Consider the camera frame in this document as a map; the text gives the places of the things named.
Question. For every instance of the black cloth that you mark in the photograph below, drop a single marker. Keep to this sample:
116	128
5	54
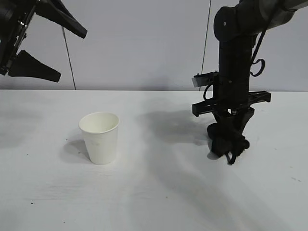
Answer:
221	146

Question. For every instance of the white paper cup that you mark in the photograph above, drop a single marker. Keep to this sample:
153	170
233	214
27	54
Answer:
101	144

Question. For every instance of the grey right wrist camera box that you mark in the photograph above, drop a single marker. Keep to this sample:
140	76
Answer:
202	80

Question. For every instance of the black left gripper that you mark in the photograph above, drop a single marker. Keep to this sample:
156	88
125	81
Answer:
12	31

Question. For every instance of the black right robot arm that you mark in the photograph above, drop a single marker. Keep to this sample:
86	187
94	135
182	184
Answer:
235	36

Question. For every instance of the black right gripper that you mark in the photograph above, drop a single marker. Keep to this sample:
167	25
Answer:
234	91

